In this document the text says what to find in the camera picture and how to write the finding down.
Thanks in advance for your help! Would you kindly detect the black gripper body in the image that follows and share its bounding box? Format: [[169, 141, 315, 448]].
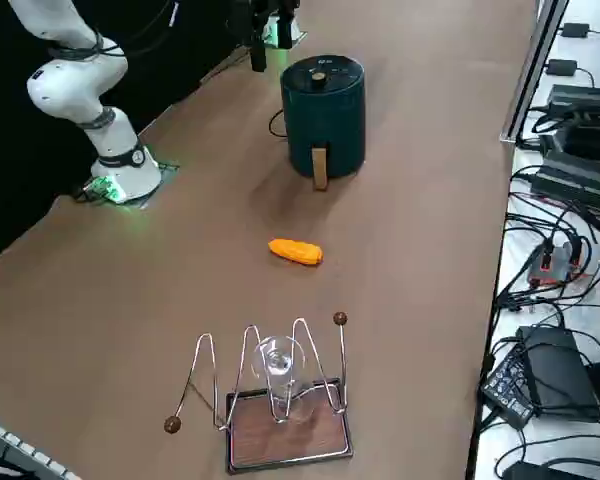
[[248, 0, 301, 15]]

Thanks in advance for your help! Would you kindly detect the fryer drawer with wooden handle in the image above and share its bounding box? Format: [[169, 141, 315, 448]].
[[287, 117, 367, 193]]

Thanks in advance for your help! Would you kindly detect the dark green air fryer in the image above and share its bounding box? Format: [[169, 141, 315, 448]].
[[279, 55, 368, 179]]

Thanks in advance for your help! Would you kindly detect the large black power brick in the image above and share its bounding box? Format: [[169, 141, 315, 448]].
[[547, 83, 600, 121]]

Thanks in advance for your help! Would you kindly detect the black electronics box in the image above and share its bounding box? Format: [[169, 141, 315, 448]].
[[539, 119, 600, 164]]

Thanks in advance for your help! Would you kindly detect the long black power supply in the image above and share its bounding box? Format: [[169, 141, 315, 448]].
[[529, 149, 600, 216]]

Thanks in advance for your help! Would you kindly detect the clear stemmed glass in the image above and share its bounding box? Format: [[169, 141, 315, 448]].
[[249, 335, 317, 426]]

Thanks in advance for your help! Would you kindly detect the orange grey usb hub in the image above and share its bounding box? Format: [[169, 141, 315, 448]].
[[527, 242, 600, 286]]

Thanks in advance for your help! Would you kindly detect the black labelled power adapter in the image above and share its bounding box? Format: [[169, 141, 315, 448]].
[[477, 344, 536, 430]]

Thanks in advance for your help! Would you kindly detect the flat black box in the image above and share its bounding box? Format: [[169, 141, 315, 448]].
[[515, 324, 600, 424]]

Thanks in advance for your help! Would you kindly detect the black fryer power cable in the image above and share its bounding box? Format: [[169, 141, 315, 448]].
[[268, 108, 289, 139]]

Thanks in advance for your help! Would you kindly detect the aluminium camera pole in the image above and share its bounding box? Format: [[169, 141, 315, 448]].
[[498, 0, 572, 145]]

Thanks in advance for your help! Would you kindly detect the wire glass rack wooden tray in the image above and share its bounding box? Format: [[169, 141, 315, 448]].
[[163, 312, 355, 475]]

